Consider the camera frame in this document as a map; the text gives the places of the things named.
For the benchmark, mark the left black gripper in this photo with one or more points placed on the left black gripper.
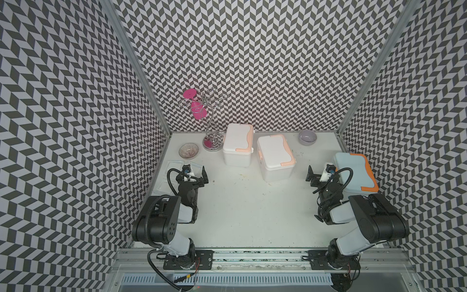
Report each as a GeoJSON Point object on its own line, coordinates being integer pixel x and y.
{"type": "Point", "coordinates": [195, 182]}

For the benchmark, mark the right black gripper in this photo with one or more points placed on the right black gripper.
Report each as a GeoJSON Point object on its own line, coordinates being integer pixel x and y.
{"type": "Point", "coordinates": [319, 182]}

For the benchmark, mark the white first aid box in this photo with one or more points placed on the white first aid box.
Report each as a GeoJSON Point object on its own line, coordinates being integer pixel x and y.
{"type": "Point", "coordinates": [275, 157]}
{"type": "Point", "coordinates": [238, 145]}

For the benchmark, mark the blue first aid kit box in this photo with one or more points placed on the blue first aid kit box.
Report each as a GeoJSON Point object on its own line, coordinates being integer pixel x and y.
{"type": "Point", "coordinates": [363, 181]}

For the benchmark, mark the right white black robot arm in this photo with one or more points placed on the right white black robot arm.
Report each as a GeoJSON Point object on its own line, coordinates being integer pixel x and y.
{"type": "Point", "coordinates": [377, 221]}

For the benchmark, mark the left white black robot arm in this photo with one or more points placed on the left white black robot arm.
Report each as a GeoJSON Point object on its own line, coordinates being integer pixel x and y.
{"type": "Point", "coordinates": [157, 222]}

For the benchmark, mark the small clear glass bowl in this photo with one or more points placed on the small clear glass bowl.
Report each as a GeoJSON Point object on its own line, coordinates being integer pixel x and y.
{"type": "Point", "coordinates": [188, 151]}

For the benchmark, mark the small grey round bowl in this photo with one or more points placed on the small grey round bowl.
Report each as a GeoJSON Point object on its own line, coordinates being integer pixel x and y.
{"type": "Point", "coordinates": [307, 137]}

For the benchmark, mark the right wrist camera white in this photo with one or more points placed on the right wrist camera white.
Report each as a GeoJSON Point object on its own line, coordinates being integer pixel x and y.
{"type": "Point", "coordinates": [328, 172]}

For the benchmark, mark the silver wire stand pink ornaments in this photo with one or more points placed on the silver wire stand pink ornaments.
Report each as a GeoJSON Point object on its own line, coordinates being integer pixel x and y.
{"type": "Point", "coordinates": [203, 105]}

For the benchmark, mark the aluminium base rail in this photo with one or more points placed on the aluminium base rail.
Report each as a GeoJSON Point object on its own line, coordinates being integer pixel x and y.
{"type": "Point", "coordinates": [270, 260]}

